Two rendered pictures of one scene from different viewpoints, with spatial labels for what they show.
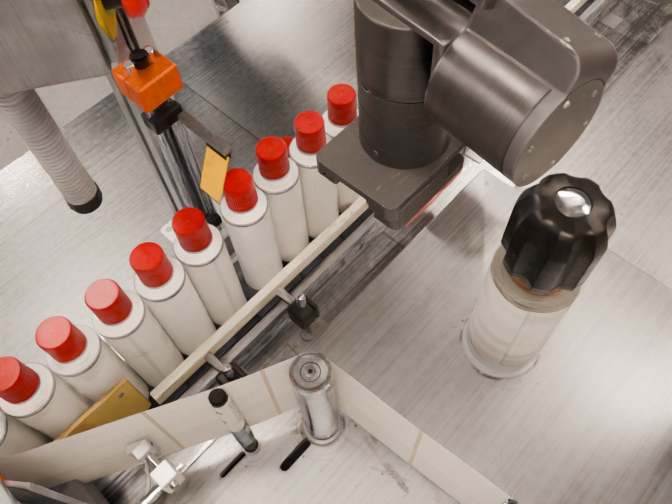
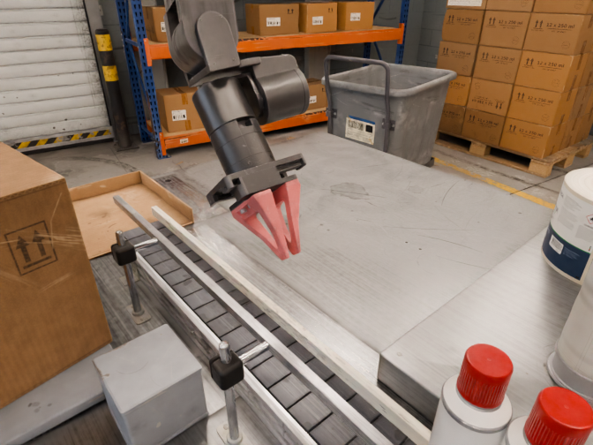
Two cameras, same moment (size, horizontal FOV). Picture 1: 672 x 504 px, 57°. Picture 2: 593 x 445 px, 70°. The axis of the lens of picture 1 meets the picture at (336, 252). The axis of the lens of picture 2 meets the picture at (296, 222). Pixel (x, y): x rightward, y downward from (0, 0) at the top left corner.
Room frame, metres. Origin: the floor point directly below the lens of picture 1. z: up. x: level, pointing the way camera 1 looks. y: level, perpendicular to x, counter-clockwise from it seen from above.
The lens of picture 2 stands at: (0.61, 0.21, 1.32)
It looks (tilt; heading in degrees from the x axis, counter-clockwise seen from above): 30 degrees down; 273
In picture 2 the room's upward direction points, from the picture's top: straight up
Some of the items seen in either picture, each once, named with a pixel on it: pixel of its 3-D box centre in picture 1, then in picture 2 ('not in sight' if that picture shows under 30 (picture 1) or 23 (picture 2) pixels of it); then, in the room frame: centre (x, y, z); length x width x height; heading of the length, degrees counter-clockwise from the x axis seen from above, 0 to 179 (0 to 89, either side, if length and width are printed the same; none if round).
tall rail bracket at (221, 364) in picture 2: not in sight; (244, 384); (0.69, -0.13, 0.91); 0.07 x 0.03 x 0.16; 43
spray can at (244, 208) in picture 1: (252, 233); not in sight; (0.38, 0.09, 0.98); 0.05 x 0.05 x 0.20
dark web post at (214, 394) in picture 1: (236, 424); not in sight; (0.16, 0.11, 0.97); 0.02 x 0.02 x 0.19
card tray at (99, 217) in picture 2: not in sight; (114, 209); (1.10, -0.66, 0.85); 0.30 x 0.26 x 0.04; 133
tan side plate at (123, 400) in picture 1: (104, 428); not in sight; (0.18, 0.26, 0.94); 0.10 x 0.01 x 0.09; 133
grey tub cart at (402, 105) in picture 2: not in sight; (384, 124); (0.16, -2.70, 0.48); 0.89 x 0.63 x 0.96; 54
